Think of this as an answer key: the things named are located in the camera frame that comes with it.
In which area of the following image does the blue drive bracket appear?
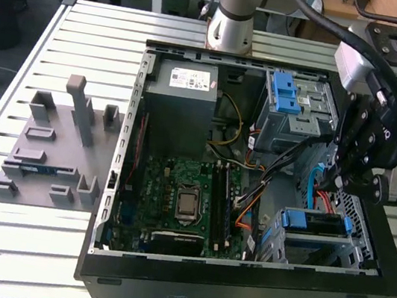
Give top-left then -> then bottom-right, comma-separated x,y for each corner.
267,69 -> 306,116

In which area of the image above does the black graphics card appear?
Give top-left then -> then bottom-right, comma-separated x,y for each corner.
147,226 -> 206,261

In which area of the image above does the CPU socket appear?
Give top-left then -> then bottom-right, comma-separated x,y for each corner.
169,181 -> 208,230

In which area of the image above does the black PC case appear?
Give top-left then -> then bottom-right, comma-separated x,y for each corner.
69,32 -> 397,298

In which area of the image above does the red data wire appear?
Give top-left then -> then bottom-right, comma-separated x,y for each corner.
313,189 -> 337,216

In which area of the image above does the green motherboard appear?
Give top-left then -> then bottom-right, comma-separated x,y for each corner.
109,146 -> 259,270

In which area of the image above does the black cable bundle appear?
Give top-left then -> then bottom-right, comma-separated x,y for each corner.
236,125 -> 339,225

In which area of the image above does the orange wire bundle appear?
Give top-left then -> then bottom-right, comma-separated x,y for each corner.
234,207 -> 254,231

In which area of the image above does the grey power supply unit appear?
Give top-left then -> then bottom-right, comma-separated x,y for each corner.
134,54 -> 224,163

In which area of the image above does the red and black twisted wire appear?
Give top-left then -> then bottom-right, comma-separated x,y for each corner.
122,110 -> 151,196

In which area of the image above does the thick black cable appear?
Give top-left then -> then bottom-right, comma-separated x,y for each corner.
274,0 -> 397,109

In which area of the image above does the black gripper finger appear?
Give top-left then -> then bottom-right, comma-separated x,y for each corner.
341,167 -> 397,210
322,98 -> 384,199

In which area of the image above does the black RAM slot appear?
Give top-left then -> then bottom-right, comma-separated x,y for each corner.
207,162 -> 231,250
201,161 -> 224,248

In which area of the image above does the hard disk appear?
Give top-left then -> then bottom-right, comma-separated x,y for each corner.
279,204 -> 354,240

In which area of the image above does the yellow wire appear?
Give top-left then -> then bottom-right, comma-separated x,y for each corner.
207,90 -> 248,150

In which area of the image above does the silver CPU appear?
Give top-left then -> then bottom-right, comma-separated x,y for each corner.
175,190 -> 201,222

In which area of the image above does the grey parts rack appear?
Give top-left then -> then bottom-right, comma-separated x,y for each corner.
0,63 -> 131,222

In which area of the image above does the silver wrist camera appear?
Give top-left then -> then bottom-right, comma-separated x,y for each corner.
328,41 -> 384,98

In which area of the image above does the silver drive cage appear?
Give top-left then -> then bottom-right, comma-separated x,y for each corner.
252,67 -> 348,164

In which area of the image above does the blue RAM stick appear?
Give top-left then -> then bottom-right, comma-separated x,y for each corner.
17,161 -> 59,178

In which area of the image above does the blue data wire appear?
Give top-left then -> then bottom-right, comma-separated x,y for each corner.
303,161 -> 329,214

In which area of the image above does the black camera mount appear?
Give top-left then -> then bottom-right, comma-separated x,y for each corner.
358,16 -> 397,72

